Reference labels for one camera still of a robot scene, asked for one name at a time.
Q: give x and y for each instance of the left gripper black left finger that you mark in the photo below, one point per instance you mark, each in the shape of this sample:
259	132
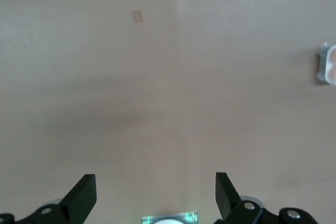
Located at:
77	203

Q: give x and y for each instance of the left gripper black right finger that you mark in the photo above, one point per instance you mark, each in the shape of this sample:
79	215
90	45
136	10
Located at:
229	205

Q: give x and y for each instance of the clear plastic egg box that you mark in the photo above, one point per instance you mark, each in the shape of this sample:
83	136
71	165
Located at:
323	64

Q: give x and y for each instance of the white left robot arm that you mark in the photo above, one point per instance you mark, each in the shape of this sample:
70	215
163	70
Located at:
168	222

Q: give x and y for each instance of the square brown tape patch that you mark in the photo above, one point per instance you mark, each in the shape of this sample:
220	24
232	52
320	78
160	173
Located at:
137	16

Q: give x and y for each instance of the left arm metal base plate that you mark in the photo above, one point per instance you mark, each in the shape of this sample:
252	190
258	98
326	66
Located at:
190	216

